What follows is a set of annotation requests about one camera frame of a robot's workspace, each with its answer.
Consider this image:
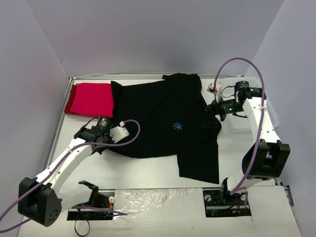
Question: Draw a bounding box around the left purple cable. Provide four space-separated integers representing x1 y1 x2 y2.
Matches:
0 119 141 233

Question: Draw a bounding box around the white plastic basket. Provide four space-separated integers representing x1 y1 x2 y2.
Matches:
217 77 280 134

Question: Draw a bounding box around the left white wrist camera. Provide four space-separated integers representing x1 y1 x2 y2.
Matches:
109 121 129 144

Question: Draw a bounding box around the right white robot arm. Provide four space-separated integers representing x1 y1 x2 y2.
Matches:
202 80 290 204

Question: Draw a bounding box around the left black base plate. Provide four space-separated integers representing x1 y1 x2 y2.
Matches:
67 189 116 221

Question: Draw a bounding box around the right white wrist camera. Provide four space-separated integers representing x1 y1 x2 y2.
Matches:
207 83 222 100

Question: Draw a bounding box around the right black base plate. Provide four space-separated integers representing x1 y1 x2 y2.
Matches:
202 189 251 218

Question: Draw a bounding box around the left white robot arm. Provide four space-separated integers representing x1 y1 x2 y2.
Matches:
18 118 113 227

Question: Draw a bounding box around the black t shirt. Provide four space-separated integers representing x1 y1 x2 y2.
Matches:
111 73 221 184

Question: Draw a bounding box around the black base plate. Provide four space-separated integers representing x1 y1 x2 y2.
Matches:
67 189 116 221
202 189 251 218

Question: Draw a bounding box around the folded red t shirt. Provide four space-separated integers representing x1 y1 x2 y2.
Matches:
64 82 114 118

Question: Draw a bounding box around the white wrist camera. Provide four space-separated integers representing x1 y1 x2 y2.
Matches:
109 121 129 144
207 83 222 100

